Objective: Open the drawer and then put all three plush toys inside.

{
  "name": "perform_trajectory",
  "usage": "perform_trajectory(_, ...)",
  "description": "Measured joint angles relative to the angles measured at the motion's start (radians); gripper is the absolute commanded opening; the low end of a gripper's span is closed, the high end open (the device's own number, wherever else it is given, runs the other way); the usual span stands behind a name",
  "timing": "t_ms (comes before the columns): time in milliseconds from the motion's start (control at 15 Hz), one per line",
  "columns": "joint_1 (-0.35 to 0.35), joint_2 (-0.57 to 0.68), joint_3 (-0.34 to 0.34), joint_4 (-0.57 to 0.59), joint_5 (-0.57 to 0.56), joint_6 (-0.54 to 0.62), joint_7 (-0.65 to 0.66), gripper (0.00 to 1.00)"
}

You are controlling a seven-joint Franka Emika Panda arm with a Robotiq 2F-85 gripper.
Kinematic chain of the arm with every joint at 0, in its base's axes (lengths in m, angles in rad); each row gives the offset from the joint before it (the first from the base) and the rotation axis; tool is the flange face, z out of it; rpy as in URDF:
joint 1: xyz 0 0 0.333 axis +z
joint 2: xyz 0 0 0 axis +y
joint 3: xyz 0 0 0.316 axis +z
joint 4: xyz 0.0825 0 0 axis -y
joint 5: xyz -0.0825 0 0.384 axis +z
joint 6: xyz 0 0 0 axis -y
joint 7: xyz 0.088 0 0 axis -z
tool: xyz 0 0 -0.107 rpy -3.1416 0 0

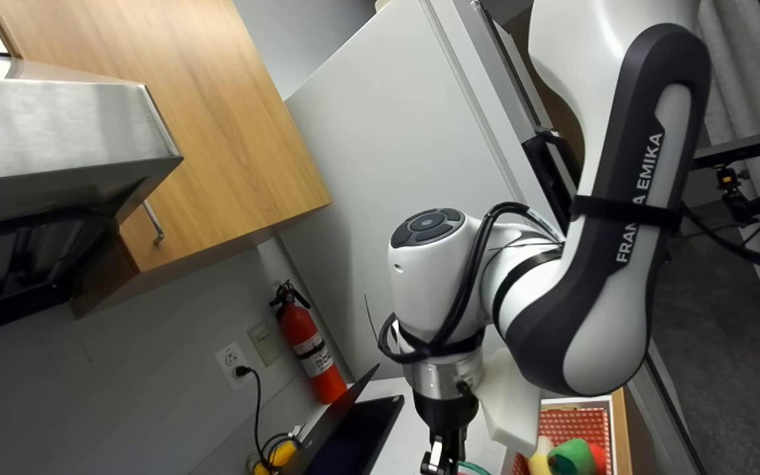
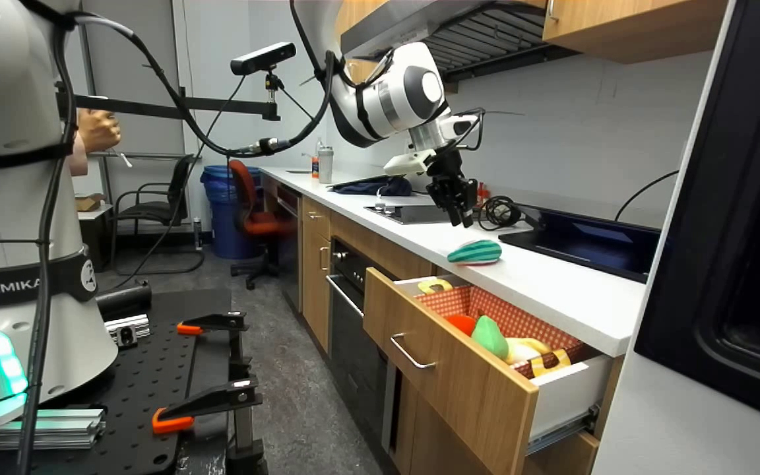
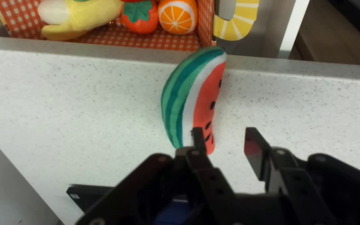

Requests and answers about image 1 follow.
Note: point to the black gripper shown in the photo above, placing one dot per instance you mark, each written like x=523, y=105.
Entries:
x=446, y=424

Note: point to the green plush toy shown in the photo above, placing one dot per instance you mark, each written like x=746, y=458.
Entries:
x=571, y=458

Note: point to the wooden kitchen drawer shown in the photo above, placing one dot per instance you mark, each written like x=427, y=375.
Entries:
x=621, y=430

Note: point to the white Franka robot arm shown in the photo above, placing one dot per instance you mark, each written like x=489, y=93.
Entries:
x=607, y=333

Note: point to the yellow plush banana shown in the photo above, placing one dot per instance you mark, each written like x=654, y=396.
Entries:
x=538, y=458

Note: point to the red mesh drawer mat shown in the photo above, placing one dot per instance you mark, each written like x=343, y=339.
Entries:
x=579, y=424

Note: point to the black induction cooktop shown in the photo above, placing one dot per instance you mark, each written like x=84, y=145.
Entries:
x=357, y=437

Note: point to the red round toy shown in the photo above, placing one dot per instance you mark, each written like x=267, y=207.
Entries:
x=599, y=461

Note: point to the red fire extinguisher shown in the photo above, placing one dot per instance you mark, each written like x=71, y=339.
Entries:
x=303, y=339

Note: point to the yellow plug adapter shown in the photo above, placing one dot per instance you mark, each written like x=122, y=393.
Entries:
x=279, y=454

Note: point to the wooden upper cabinet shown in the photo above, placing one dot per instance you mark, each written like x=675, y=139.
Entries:
x=178, y=106

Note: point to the steel range hood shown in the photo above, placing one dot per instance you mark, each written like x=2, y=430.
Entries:
x=46, y=134

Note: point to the beige wall plate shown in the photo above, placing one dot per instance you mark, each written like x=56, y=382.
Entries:
x=263, y=341

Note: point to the white wall outlet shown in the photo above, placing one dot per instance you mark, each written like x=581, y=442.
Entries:
x=227, y=358

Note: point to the black camera boom stand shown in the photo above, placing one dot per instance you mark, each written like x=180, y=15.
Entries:
x=744, y=207

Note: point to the black camera on boom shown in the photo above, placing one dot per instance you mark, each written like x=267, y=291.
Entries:
x=738, y=149

